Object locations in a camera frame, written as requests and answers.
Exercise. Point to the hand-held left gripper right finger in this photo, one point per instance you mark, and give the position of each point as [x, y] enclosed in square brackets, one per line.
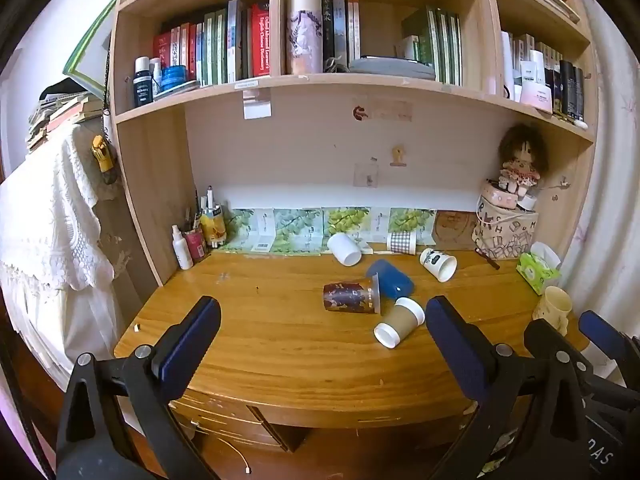
[456, 352]

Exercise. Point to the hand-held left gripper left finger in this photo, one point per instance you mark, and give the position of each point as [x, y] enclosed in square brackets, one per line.
[192, 342]

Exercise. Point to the white cup with dark logo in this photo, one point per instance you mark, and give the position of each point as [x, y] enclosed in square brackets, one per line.
[439, 262]

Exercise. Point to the blue plastic cup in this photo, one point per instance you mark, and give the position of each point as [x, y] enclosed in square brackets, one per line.
[395, 280]

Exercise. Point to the brown wooden board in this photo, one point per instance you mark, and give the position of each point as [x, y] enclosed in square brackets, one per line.
[455, 230]

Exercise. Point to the clear tape patch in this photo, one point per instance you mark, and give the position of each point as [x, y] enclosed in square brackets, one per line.
[366, 172]

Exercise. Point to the green tissue pack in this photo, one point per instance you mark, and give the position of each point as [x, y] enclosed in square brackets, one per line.
[537, 272]

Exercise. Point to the plain white cup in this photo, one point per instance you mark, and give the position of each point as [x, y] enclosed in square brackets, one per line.
[344, 249]

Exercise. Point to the small white bottle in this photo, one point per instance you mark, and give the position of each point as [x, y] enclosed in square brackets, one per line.
[156, 74]

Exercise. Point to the blue jar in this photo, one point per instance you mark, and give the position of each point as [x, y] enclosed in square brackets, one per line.
[173, 77]

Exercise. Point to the small white box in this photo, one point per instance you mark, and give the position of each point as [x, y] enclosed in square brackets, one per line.
[411, 47]

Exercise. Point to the pink small box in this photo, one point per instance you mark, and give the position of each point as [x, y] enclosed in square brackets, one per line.
[497, 195]

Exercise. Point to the small bear sticker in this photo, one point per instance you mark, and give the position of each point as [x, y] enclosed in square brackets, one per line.
[398, 155]

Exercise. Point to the white lace cloth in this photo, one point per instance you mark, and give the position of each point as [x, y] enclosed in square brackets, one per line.
[50, 220]

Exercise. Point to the dark printed paper cup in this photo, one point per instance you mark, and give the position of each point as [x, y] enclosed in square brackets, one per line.
[347, 297]

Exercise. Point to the red wall sticker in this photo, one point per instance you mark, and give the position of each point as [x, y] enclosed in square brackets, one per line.
[382, 110]

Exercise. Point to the stack of old books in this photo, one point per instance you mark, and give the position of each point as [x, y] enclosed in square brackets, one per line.
[57, 115]

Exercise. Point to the wooden desk drawer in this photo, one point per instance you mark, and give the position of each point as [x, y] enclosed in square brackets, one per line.
[220, 410]

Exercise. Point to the white spray bottle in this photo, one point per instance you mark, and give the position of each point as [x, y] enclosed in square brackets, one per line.
[182, 250]

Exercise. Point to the grey flat pouch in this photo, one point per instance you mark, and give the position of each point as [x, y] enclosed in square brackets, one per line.
[385, 66]

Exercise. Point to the green framed board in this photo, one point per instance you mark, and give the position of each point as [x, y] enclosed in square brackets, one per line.
[87, 52]

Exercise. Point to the row of cosmetic bottles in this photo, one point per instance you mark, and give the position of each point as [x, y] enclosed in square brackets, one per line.
[542, 77]

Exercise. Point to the row of dark green books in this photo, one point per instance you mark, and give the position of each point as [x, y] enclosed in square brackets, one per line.
[440, 47]

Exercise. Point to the row of black white books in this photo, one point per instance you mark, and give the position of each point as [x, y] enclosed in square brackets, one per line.
[341, 30]

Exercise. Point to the letter printed fabric bag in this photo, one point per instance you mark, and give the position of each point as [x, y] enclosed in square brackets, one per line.
[505, 232]

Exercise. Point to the brown sleeved paper cup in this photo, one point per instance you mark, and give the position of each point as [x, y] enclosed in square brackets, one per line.
[402, 320]

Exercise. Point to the cream ceramic mug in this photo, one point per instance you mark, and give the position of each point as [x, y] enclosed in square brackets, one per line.
[552, 307]

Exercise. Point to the row of red green books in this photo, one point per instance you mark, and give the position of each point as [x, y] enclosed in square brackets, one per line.
[220, 47]

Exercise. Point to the yellow can pen holder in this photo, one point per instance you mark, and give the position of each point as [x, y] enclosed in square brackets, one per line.
[214, 225]

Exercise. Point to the taped white paper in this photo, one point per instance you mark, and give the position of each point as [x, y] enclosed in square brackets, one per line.
[256, 102]

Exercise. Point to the white printed cylinder tube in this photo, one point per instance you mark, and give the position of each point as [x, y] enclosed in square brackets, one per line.
[304, 32]

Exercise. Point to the brown haired plush doll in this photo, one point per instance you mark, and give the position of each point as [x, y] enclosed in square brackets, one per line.
[521, 157]

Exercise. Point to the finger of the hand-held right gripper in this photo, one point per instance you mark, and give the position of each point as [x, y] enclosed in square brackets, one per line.
[547, 337]
[602, 330]

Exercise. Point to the checkered paper cup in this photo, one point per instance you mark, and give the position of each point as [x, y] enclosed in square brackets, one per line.
[401, 243]

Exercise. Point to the grey marker pen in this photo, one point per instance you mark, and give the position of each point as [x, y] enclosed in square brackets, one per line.
[211, 199]

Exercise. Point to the wooden bookshelf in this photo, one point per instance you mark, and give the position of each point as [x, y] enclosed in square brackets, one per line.
[150, 170]

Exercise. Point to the black cosmetic bottle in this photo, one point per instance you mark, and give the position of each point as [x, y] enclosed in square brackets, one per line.
[141, 85]

